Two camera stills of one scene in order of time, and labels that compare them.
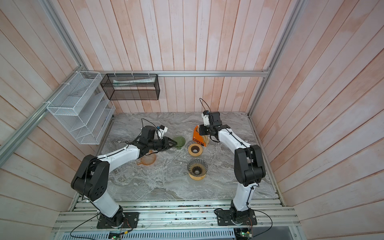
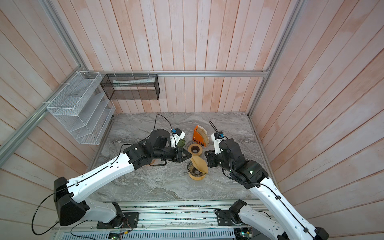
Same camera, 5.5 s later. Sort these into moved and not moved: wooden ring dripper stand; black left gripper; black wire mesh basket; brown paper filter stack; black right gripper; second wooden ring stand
Moved: black right gripper; black left gripper
Not moved: second wooden ring stand; wooden ring dripper stand; black wire mesh basket; brown paper filter stack
